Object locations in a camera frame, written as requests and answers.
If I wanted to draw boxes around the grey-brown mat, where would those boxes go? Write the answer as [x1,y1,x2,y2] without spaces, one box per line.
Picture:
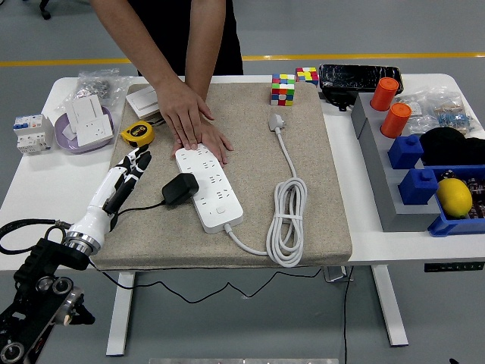
[90,81,353,271]

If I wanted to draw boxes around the yellow lemon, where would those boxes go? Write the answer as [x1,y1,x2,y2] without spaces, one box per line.
[435,177,474,219]

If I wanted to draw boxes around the white circuit breaker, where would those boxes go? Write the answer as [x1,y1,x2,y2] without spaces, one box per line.
[13,113,55,155]

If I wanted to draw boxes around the black cloth bundle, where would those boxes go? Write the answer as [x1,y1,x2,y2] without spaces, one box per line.
[418,127,485,168]

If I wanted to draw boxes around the white switch box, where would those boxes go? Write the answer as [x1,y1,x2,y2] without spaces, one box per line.
[63,93,107,132]

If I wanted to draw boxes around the white wall switch panel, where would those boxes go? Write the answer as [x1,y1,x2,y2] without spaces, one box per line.
[125,85,162,118]

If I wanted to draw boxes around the person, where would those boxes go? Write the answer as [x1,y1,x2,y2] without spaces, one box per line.
[127,0,244,76]

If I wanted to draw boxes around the black table control panel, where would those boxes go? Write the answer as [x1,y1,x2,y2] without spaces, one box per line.
[424,262,485,273]

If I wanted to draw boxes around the grey stepped block stand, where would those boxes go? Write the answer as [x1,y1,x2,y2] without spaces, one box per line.
[350,93,443,233]

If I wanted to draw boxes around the person's right hand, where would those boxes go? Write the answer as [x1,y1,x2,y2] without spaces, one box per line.
[155,77,216,150]

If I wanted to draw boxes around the clear bag metal parts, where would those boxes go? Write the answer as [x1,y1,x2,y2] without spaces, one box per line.
[75,67,132,111]

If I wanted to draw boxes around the orange cylinder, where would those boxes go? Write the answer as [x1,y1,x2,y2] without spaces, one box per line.
[380,102,413,139]
[370,77,400,112]

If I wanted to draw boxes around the purple plate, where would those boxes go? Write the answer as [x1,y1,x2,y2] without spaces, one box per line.
[54,105,116,155]

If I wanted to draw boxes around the large yellow tape measure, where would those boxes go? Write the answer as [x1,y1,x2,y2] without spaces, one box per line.
[120,116,167,148]

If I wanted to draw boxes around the person's left hand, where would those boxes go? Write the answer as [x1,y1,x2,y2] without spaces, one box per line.
[196,120,234,165]

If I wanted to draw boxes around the white table leg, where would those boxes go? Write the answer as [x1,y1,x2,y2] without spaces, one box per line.
[105,271,136,356]
[371,265,409,347]

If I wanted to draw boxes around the white wall socket panel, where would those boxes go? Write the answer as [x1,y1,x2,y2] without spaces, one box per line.
[74,116,114,148]

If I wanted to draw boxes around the stickerless puzzle cube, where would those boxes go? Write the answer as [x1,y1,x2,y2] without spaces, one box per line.
[295,67,319,87]

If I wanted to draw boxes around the blue block with knob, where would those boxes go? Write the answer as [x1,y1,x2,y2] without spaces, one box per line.
[387,134,424,170]
[397,168,440,206]

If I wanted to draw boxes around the black plug adapter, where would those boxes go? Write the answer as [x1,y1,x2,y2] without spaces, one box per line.
[161,172,200,207]

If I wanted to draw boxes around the black hanging cable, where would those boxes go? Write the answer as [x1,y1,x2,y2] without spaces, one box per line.
[343,265,355,364]

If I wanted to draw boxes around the white power strip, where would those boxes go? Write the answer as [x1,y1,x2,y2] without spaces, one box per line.
[174,146,244,234]

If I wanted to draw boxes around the dark brown packets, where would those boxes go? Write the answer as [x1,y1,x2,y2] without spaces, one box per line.
[466,176,485,221]

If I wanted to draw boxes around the clear bag blue components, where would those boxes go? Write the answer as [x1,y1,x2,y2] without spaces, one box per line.
[420,85,485,137]

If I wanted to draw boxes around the silver under-table bracket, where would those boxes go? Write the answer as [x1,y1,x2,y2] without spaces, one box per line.
[324,265,354,283]

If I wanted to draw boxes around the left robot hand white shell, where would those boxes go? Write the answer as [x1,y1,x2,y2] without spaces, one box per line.
[67,145,153,246]

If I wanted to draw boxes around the black plastic tray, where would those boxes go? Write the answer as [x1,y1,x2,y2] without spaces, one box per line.
[318,63,403,94]

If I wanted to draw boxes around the white power strip cord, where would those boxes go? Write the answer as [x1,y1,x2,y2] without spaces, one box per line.
[225,112,308,268]

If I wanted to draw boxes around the clear bag white parts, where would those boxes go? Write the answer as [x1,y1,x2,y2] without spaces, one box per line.
[397,93,440,136]

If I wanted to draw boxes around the white-edged puzzle cube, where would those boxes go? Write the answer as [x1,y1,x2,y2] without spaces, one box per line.
[270,73,296,107]

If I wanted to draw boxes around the blue plastic bin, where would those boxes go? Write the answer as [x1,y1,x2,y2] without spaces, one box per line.
[427,164,485,238]

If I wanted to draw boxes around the thin black adapter cord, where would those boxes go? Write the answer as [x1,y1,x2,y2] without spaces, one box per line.
[89,200,325,305]

